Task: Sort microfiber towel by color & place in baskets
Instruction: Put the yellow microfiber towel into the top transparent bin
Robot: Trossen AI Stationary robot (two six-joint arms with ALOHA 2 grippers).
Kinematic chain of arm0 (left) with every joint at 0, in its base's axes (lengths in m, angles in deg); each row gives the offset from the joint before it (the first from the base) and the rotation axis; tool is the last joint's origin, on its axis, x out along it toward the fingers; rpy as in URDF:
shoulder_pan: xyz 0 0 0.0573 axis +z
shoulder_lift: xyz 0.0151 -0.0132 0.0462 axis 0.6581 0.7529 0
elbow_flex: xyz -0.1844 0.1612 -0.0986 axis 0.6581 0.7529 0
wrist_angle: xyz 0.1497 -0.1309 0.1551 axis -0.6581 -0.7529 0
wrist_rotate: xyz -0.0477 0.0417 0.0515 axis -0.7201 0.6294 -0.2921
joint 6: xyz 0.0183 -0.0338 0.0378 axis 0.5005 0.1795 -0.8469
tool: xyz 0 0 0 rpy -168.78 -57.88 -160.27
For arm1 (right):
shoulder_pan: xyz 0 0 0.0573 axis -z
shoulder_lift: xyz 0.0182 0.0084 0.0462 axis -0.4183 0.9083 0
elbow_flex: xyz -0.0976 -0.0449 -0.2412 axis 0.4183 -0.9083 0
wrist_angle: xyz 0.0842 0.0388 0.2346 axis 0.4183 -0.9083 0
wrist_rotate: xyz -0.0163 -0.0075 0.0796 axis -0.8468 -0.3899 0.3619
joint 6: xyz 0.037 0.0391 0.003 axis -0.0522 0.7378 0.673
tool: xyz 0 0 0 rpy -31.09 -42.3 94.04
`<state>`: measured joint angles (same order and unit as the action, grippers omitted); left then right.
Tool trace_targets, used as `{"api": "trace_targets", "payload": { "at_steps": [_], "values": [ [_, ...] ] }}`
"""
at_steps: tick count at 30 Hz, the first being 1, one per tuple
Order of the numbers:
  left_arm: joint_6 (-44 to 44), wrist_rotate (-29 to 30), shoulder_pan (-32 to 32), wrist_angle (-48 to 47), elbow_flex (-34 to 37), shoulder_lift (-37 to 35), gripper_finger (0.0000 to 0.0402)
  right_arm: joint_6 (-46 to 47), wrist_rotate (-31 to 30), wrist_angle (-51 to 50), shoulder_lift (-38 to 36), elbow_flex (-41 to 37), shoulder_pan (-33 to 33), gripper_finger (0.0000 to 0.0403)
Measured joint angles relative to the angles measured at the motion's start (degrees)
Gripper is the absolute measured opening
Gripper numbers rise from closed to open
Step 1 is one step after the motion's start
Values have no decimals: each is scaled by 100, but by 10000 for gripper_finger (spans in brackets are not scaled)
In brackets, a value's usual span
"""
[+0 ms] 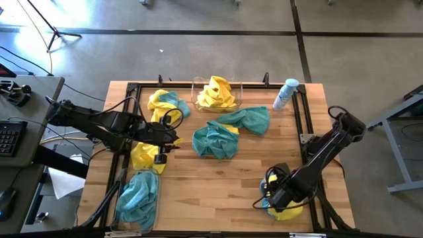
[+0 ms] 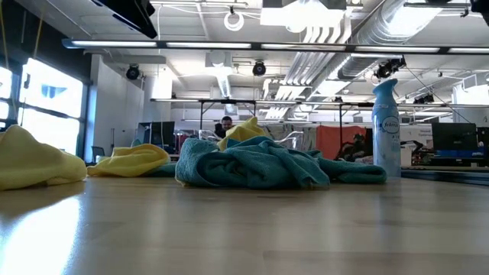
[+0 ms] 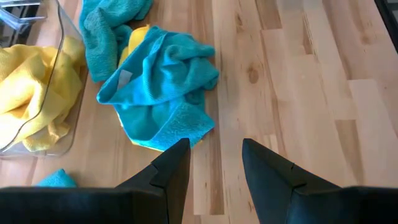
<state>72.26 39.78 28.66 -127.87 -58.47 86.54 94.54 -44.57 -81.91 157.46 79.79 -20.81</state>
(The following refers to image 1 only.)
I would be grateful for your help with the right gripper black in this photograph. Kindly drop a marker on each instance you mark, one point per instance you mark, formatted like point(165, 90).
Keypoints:
point(284, 193)

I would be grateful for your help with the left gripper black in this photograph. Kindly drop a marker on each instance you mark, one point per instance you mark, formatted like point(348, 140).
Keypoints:
point(153, 134)

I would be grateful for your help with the yellow microfiber towel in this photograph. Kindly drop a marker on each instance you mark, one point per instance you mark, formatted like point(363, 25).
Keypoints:
point(143, 157)
point(234, 130)
point(215, 100)
point(287, 213)
point(158, 107)
point(219, 84)

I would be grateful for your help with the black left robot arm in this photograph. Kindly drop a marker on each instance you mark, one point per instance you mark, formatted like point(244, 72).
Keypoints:
point(96, 124)

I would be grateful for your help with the black table clamp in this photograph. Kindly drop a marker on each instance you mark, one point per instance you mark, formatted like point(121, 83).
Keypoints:
point(266, 79)
point(160, 80)

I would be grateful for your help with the clear plastic basket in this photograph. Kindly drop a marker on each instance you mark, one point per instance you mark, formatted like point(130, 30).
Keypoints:
point(239, 96)
point(114, 224)

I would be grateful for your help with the light blue Febreze spray bottle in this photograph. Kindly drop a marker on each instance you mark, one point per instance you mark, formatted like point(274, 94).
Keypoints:
point(284, 96)

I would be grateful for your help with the black desk support beam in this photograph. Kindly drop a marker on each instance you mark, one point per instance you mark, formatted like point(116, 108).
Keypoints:
point(62, 163)

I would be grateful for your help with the white paper sheet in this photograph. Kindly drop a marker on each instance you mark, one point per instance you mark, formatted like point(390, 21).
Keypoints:
point(62, 183)

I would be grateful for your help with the grey side desk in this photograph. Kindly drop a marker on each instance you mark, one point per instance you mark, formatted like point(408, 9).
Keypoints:
point(36, 99)

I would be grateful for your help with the black tripod stand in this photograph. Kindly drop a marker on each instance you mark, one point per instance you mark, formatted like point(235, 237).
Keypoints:
point(67, 34)

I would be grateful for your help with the black computer keyboard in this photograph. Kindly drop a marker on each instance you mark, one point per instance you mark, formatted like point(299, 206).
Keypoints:
point(11, 139)

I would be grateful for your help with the black desk clamp device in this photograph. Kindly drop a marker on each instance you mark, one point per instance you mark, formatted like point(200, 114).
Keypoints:
point(18, 96)

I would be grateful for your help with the black computer mouse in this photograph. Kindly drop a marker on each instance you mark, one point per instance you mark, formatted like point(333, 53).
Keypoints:
point(6, 205)

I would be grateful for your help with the black flat device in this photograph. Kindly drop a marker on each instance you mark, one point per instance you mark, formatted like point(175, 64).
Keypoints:
point(5, 72)

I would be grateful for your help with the silver metal bracket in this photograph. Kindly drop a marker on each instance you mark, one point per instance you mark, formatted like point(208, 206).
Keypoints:
point(307, 235)
point(122, 235)

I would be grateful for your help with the black aluminium table frame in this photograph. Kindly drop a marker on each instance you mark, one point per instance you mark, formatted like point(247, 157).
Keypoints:
point(155, 86)

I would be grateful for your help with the grey metal table frame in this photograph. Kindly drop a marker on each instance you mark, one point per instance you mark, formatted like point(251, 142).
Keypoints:
point(398, 155)

